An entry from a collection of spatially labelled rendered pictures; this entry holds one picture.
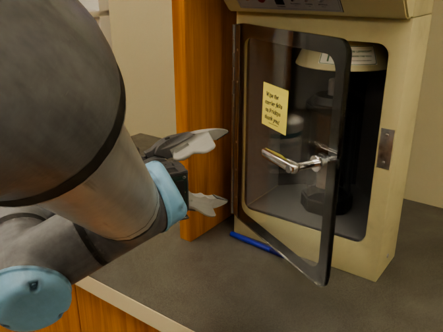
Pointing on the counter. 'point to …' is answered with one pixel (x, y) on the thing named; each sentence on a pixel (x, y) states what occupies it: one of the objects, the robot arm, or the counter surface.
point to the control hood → (380, 8)
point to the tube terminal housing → (402, 139)
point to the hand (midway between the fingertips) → (221, 165)
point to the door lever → (291, 161)
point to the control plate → (295, 5)
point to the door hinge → (233, 114)
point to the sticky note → (275, 107)
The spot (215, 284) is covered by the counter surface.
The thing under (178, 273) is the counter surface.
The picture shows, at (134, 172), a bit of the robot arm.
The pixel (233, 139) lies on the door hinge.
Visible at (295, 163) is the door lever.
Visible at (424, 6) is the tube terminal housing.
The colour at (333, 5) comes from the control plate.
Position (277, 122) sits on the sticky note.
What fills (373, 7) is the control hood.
